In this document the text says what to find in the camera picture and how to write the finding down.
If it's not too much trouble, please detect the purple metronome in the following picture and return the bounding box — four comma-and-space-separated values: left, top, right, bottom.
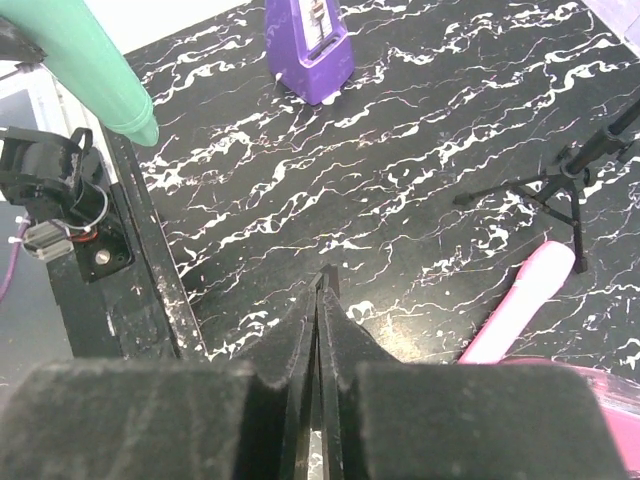
264, 0, 355, 106

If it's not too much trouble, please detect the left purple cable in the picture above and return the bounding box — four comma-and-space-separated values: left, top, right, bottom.
0, 219, 31, 304

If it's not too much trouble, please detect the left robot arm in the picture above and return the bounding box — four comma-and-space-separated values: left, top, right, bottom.
1, 127, 134, 283

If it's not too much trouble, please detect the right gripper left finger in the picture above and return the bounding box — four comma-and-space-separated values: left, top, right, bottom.
1, 289, 316, 479

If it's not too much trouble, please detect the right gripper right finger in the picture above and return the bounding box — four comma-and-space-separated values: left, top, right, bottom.
317, 265, 628, 479

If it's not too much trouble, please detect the black tripod mic stand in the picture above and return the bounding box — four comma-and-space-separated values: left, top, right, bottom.
453, 102, 639, 274

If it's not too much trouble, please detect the teal green microphone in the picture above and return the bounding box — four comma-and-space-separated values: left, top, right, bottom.
1, 1, 159, 147

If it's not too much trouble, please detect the pink microphone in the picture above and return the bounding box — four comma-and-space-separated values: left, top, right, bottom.
458, 241, 575, 364

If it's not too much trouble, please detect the pink metronome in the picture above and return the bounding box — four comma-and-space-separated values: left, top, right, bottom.
504, 358, 639, 479

